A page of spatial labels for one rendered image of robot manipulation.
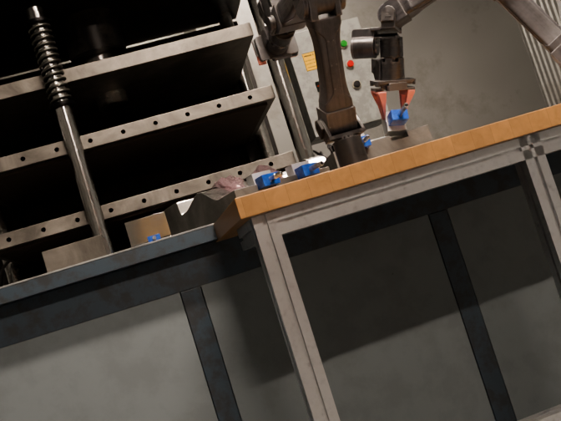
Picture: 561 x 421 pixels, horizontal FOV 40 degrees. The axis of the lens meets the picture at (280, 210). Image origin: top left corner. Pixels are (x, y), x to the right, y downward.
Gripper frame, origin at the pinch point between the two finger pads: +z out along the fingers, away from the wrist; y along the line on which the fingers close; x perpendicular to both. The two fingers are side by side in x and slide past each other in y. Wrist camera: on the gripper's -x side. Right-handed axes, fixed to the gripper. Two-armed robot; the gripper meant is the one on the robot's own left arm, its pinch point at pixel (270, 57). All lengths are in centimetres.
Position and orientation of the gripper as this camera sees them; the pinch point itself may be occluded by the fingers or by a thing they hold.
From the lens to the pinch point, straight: 206.2
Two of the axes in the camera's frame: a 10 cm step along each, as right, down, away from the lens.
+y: -9.4, 2.8, -2.1
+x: 3.1, 9.5, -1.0
